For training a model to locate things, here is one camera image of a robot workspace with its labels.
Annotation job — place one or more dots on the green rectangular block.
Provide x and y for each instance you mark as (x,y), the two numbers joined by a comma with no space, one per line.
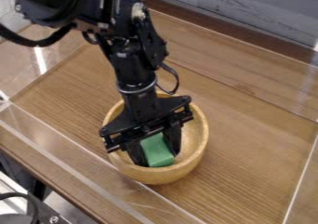
(155,149)

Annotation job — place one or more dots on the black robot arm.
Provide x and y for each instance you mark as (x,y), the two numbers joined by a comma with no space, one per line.
(116,25)

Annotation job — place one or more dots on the clear acrylic tray wall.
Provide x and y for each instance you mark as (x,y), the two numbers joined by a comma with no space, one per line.
(255,85)

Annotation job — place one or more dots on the black metal mount plate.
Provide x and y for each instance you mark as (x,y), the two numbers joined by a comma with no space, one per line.
(56,210)

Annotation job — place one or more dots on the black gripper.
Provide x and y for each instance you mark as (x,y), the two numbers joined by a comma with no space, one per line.
(145,116)

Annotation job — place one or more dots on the brown wooden bowl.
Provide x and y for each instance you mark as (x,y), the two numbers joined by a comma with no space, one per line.
(193,143)

